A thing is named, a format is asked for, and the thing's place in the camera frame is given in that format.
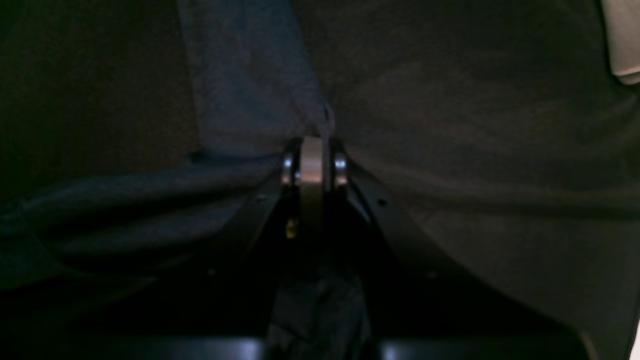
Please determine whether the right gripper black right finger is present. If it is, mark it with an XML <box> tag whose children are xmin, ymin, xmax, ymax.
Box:
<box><xmin>327</xmin><ymin>139</ymin><xmax>551</xmax><ymax>331</ymax></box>

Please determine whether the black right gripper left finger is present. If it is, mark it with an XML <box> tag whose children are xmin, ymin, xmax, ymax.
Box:
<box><xmin>206</xmin><ymin>139</ymin><xmax>303</xmax><ymax>321</ymax></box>

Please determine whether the dark blue-grey T-shirt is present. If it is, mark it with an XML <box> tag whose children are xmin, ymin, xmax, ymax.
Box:
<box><xmin>1</xmin><ymin>0</ymin><xmax>334</xmax><ymax>291</ymax></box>

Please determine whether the black table cloth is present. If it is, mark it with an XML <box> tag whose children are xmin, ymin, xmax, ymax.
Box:
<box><xmin>1</xmin><ymin>0</ymin><xmax>639</xmax><ymax>360</ymax></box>

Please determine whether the white foam block right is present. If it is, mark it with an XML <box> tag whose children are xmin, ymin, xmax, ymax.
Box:
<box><xmin>600</xmin><ymin>0</ymin><xmax>640</xmax><ymax>85</ymax></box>

